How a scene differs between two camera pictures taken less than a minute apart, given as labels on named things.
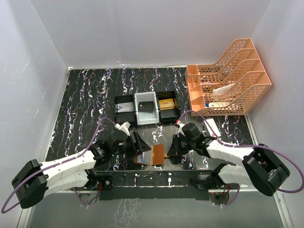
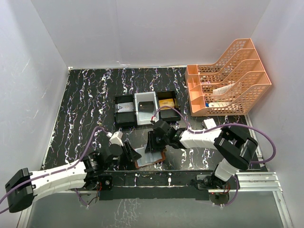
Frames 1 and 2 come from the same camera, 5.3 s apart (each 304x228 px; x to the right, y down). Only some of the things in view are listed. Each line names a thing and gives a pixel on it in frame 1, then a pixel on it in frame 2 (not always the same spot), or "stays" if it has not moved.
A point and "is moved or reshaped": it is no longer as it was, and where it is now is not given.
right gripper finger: [175, 147] to [150, 144]
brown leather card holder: [156, 156] is moved or reshaped
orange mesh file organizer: [231, 86] stays
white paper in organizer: [221, 90] stays
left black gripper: [134, 143] to [128, 151]
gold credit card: [166, 104] stays
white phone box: [213, 126] stays
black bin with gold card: [169, 109] stays
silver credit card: [125, 107] stays
